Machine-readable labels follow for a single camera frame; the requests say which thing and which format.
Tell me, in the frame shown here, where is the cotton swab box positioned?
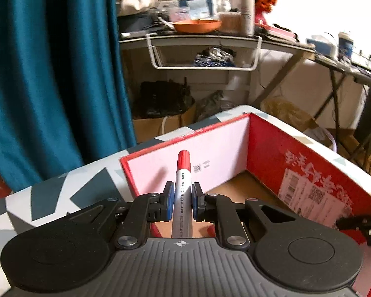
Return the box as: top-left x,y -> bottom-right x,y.
219,12 -> 242,33

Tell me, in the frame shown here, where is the black topped desk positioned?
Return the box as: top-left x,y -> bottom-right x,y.
119,31 -> 316,106

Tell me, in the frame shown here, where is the grey white bag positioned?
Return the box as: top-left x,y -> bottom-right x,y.
116,0 -> 158,16

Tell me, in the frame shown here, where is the white wire basket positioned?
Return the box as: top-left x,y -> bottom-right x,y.
146,34 -> 263,71

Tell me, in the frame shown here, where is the purple plastic basin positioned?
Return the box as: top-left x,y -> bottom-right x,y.
322,128 -> 339,153

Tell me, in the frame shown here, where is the blue tissue box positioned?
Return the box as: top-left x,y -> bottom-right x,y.
306,35 -> 339,58

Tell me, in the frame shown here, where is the red cardboard box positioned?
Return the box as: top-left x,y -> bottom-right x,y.
120,113 -> 371,297

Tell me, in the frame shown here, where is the brown cardboard box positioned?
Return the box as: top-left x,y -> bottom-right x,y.
133,105 -> 197,143

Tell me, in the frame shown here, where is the blue lidded cup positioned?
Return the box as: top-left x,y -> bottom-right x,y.
338,31 -> 354,62

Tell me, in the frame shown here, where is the red capped grey marker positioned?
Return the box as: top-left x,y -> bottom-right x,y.
171,150 -> 194,239

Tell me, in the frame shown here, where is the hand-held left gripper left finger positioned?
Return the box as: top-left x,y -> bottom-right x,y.
66,182 -> 175,251

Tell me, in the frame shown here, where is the pink book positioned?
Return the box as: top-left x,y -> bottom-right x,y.
256,22 -> 297,41

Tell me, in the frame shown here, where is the black folding table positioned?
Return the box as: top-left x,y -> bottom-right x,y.
314,52 -> 371,169

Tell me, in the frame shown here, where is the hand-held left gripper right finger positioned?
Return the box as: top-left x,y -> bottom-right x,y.
192,182 -> 300,251

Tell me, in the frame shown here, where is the black bag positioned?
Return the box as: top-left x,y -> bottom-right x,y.
117,14 -> 157,33

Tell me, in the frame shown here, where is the blue packet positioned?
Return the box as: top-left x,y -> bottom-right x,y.
179,0 -> 218,17

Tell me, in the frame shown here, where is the blue curtain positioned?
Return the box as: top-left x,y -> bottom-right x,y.
0,0 -> 137,192

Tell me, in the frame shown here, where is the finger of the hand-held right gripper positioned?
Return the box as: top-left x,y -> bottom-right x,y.
335,212 -> 371,248

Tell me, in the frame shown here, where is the white spray can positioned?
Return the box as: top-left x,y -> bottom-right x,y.
240,0 -> 256,36

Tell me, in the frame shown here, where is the orange bowl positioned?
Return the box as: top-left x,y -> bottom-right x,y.
172,19 -> 222,34

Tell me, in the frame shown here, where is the yellow plastic bag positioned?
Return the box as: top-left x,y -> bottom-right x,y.
263,97 -> 319,130

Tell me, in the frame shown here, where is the clear plastic jar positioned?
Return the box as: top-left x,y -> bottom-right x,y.
170,6 -> 189,22

